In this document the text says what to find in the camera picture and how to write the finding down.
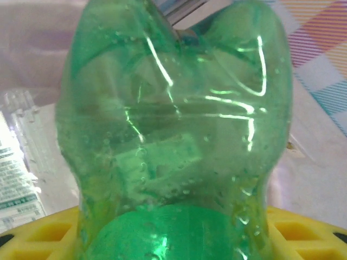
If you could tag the small bottle green white label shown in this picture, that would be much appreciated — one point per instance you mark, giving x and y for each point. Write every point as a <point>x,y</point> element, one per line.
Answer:
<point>16,184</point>

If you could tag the green plastic bottle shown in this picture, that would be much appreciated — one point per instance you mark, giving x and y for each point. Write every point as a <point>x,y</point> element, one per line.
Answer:
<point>176,122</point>

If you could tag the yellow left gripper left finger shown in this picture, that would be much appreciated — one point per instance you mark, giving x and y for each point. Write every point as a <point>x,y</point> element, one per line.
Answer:
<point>40,241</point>

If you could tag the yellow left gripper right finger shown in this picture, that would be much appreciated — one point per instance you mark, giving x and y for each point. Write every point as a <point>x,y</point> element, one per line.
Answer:
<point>306,238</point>

